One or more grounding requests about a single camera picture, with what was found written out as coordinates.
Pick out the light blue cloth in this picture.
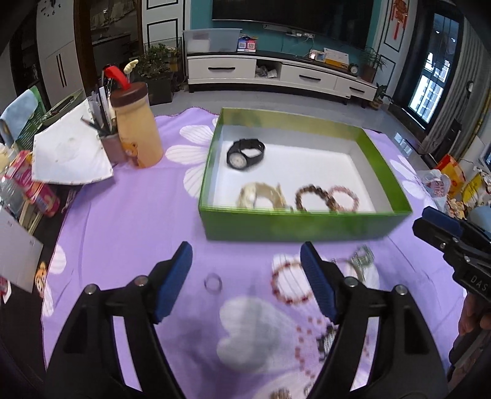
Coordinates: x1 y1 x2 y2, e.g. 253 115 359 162
0 89 43 142

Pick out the lilac pen holder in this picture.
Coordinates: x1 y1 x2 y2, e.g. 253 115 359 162
99 130 129 165

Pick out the small potted plant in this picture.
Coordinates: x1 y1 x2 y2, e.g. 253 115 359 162
370 82 394 112

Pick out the tall potted plant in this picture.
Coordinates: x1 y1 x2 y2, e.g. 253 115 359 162
361 46 388 83

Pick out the small red bead chain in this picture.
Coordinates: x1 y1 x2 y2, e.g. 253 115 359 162
295 315 369 369

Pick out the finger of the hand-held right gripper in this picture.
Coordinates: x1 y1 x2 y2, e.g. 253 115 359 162
412 217 452 251
423 207 466 237

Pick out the yellow snack bag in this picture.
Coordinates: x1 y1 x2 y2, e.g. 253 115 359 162
437 153 466 192

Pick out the clear storage box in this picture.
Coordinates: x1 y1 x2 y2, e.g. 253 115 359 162
182 28 242 54

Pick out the window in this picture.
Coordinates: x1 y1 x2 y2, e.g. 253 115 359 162
407 13 461 123

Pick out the large potted plant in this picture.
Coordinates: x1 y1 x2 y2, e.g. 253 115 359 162
134 43 181 106

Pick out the small silver ring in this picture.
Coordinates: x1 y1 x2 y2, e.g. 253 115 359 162
204 273 224 294

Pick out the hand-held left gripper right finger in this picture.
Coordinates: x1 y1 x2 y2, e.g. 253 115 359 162
300 242 449 399

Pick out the black television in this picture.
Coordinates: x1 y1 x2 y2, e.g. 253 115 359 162
212 0 374 50

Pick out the green cardboard box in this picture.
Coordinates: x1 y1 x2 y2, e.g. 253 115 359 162
198 107 413 242

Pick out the black wrist watch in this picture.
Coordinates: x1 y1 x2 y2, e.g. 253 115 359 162
226 138 266 170

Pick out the green bead bracelet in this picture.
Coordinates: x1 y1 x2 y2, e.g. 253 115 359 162
351 246 376 269

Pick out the white cardboard sheet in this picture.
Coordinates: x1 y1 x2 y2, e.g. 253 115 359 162
0 209 44 294

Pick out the red hanging knot decoration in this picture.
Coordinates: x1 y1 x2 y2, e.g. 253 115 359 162
389 0 409 41

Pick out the grey curtain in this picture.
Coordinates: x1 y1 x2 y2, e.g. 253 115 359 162
418 23 488 154

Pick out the beige bracelet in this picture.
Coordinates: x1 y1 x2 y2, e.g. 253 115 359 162
236 181 294 211

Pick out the white plastic bag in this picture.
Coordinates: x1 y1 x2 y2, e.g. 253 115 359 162
416 169 466 215

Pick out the red and pink bead bracelet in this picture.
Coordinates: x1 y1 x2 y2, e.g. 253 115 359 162
270 258 313 305

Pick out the pink packet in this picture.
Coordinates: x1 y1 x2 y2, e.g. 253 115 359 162
10 150 61 217

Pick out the beige bottle with brown lid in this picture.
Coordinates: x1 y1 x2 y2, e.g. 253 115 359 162
103 65 165 169

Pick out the white folded paper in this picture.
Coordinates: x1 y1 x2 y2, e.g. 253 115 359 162
32 103 114 185

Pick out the yellow white desk calendar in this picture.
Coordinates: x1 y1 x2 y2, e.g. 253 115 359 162
322 48 350 68

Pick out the green package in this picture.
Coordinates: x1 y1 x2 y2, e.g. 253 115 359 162
15 86 48 148

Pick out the purple floral cloth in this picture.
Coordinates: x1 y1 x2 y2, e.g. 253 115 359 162
40 107 466 399

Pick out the silver bangle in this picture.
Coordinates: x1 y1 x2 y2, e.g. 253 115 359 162
331 257 367 282

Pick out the black pencil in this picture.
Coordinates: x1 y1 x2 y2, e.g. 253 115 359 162
80 117 102 135

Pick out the person's right hand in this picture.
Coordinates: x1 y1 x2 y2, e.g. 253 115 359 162
458 295 491 346

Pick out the black wall clock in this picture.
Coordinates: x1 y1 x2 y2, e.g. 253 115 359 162
38 0 64 18

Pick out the brown bead bracelet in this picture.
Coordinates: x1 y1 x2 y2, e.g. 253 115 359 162
295 185 335 212

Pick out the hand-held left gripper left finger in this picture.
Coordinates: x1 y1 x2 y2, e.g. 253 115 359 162
45 241 193 399

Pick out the white television cabinet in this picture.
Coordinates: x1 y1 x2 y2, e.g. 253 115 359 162
186 50 378 106

